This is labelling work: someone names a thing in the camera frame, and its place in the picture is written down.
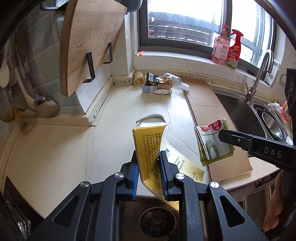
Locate green white snack packet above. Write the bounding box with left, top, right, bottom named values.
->
left=194, top=118, right=235, bottom=167

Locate clear plastic bottle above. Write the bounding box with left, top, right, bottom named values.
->
left=163, top=73, right=190, bottom=91

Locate yellow paper box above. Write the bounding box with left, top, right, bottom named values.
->
left=132, top=123, right=204, bottom=210

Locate loofah sponge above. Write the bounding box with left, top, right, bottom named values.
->
left=133, top=71, right=146, bottom=86

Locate blue white carton box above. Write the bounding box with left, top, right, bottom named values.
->
left=142, top=84, right=158, bottom=93

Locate steel kitchen sink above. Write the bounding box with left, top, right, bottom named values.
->
left=212, top=87, right=292, bottom=143

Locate steel kitchen faucet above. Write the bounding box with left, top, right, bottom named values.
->
left=245, top=49, right=274, bottom=102

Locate round trash bin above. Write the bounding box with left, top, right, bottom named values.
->
left=139, top=206, right=177, bottom=238

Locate person right hand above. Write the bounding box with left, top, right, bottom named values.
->
left=263, top=172, right=283, bottom=232

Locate pink cloth by sink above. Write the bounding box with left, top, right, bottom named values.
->
left=268, top=101, right=291, bottom=125

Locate brown cardboard sheet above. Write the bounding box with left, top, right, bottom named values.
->
left=182, top=77, right=253, bottom=181

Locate red spray bottle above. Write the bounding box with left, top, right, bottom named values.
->
left=225, top=29, right=243, bottom=69

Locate pink soap refill pouch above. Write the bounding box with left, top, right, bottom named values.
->
left=210, top=24, right=230, bottom=65

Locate crumpled beige wrapper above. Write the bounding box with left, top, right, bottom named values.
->
left=157, top=76, right=173, bottom=90

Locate dark green small box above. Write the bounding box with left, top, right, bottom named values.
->
left=145, top=72, right=163, bottom=86

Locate white spatula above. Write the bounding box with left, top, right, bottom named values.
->
left=0, top=60, right=10, bottom=88

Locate wooden cutting board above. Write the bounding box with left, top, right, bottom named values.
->
left=60, top=0, right=127, bottom=97

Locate window frame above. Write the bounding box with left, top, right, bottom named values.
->
left=138, top=1, right=276, bottom=71

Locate black rack bracket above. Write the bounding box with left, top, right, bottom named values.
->
left=83, top=52, right=95, bottom=83
left=103, top=42, right=113, bottom=64

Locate black rack bracket rear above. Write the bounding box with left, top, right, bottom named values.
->
left=103, top=42, right=113, bottom=64

